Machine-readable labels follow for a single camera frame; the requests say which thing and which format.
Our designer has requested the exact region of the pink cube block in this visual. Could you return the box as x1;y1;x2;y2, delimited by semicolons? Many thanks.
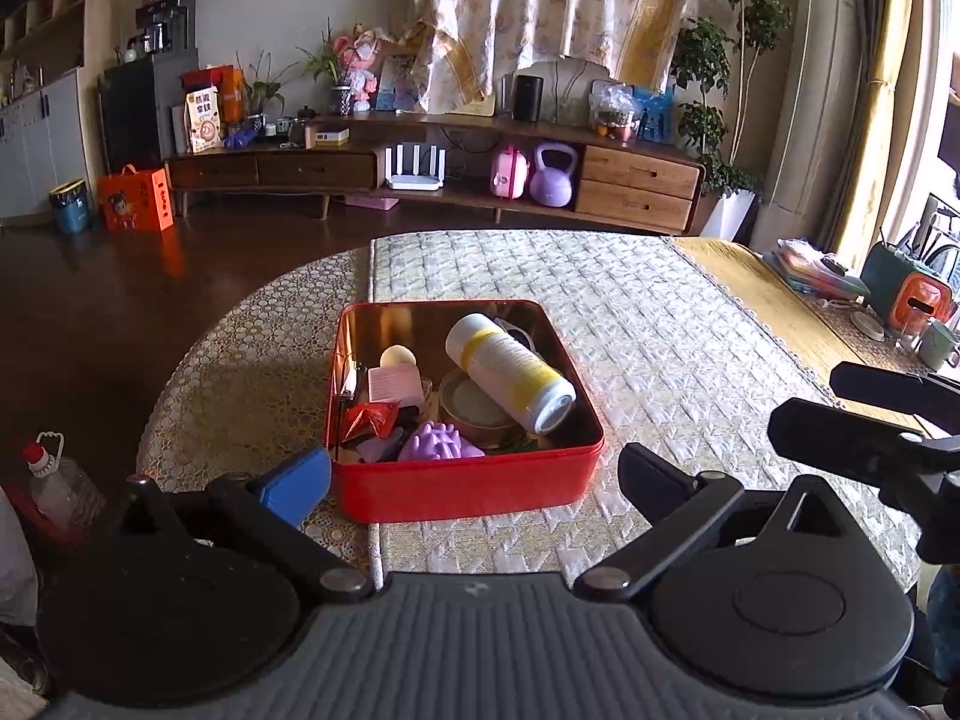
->
368;364;425;408

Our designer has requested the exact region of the cereal box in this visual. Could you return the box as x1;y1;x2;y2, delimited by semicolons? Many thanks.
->
184;86;221;154

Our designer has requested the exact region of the wooden TV console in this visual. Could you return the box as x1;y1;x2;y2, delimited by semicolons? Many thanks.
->
166;114;703;234

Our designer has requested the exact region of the coffee machine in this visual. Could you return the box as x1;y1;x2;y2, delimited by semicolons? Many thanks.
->
135;0;197;54

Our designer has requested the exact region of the tall green potted plant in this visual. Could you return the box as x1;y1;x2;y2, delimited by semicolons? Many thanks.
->
670;0;791;195

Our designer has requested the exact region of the purple kettlebell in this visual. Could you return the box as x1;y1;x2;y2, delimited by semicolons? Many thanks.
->
529;143;578;208

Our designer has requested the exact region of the floral cloth cover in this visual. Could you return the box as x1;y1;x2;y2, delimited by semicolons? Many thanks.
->
405;0;690;114

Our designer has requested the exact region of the purple spiky toy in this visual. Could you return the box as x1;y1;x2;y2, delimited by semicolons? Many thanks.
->
398;421;485;461

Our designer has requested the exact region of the white wifi router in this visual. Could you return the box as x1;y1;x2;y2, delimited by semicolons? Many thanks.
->
384;143;446;192

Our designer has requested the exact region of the teal waste bin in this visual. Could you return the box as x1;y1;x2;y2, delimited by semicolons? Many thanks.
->
49;179;89;236

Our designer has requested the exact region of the plastic oil bottle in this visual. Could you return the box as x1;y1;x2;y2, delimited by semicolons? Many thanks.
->
23;431;104;536

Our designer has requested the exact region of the white plastic frame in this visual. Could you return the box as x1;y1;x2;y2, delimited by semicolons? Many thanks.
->
493;317;537;353

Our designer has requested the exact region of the yellow lace-edged table runner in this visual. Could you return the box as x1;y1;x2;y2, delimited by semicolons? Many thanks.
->
669;238;921;431

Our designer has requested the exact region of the round gold tin lid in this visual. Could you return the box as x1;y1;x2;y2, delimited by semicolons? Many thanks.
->
438;369;526;452

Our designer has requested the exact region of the pink toy case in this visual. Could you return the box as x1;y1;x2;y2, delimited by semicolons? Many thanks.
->
490;145;530;200

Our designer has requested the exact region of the stack of books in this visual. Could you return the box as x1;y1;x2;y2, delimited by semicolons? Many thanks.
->
761;239;871;301

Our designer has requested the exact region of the green mug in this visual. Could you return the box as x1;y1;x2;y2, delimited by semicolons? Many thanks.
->
918;320;960;372

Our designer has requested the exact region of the small white egg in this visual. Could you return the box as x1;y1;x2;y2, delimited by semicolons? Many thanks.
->
379;344;416;367

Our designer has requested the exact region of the quilted cream table mat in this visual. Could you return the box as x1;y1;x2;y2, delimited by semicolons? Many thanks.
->
366;229;925;590

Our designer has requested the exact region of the black cylinder speaker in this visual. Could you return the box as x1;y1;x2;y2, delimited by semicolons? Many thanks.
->
511;75;544;124

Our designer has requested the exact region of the bagged fruit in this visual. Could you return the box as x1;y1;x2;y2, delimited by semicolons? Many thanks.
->
587;80;643;143

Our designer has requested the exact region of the white yellow supplement bottle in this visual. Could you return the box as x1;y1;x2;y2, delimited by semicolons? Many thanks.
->
444;314;578;436

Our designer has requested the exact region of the orange gift bag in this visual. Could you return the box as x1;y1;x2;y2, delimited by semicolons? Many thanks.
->
98;164;174;232

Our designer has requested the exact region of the red foil packet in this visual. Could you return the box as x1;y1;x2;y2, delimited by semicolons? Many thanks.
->
338;401;400;442

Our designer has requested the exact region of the red metal tin box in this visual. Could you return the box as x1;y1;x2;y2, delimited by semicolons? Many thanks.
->
324;299;604;523

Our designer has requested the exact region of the green orange storage box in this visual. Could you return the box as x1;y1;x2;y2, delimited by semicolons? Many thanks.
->
861;242;955;330

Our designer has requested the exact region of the black mini fridge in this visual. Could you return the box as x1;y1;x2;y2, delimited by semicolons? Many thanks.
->
98;49;199;174

